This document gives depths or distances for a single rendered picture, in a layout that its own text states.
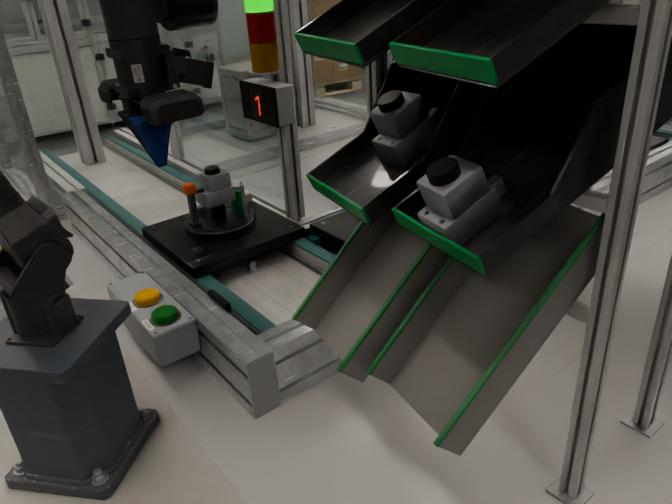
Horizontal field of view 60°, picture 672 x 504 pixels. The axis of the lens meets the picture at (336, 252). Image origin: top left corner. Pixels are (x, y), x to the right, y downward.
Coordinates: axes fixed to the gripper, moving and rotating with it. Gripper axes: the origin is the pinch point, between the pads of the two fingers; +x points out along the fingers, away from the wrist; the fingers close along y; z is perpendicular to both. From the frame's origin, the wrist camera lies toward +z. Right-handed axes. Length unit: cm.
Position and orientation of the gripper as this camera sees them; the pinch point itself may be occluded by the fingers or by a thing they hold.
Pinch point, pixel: (156, 139)
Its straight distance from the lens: 76.8
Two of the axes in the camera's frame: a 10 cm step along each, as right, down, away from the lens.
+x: 0.7, 8.8, 4.6
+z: 7.9, -3.3, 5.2
